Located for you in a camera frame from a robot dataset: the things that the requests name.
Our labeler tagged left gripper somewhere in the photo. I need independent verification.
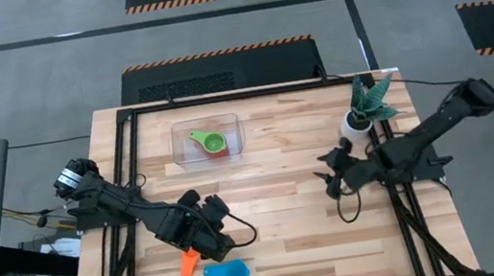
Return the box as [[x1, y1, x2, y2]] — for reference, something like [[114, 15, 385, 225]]
[[168, 206, 240, 270]]

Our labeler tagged light blue measuring cup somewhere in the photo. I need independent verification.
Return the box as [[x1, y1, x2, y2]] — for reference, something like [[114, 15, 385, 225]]
[[200, 257, 252, 276]]

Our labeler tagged orange measuring cup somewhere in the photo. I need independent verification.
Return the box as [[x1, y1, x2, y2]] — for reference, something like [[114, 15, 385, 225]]
[[176, 246, 203, 276]]

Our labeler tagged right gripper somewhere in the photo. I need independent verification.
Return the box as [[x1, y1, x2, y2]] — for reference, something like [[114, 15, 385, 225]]
[[310, 146, 367, 201]]

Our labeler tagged red measuring cup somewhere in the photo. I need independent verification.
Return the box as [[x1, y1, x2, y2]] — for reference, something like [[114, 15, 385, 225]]
[[203, 144, 232, 160]]

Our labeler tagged green snake plant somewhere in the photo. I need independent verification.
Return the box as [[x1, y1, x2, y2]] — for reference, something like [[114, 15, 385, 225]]
[[345, 68, 403, 127]]

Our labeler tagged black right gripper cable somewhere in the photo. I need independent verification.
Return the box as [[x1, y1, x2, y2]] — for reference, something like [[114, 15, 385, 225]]
[[333, 187, 365, 226]]

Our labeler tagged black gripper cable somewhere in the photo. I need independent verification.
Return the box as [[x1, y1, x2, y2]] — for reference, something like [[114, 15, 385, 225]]
[[333, 187, 365, 226], [218, 209, 260, 250]]

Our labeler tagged yellow and black cable bundle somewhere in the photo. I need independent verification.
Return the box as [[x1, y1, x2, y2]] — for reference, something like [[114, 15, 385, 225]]
[[0, 196, 80, 237]]

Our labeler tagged white plant pot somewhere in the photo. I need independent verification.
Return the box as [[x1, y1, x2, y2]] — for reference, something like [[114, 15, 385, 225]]
[[338, 107, 377, 145]]

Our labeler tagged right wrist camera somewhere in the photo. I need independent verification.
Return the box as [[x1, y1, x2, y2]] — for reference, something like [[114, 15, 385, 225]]
[[336, 135, 355, 153]]

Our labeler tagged green measuring cup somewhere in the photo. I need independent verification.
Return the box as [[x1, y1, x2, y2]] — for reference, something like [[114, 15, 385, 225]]
[[186, 125, 229, 159]]

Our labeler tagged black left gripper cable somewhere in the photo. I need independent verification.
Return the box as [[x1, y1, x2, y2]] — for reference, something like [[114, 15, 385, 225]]
[[218, 209, 260, 250]]

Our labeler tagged clear plastic basket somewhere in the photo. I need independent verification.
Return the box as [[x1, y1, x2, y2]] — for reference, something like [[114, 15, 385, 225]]
[[167, 110, 250, 173]]

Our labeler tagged thin black floor cable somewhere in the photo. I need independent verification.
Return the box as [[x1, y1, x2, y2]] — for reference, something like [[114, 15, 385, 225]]
[[383, 68, 468, 95]]

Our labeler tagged black aluminium table frame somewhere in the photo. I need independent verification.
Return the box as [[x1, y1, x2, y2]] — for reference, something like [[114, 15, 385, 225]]
[[47, 58, 488, 276]]

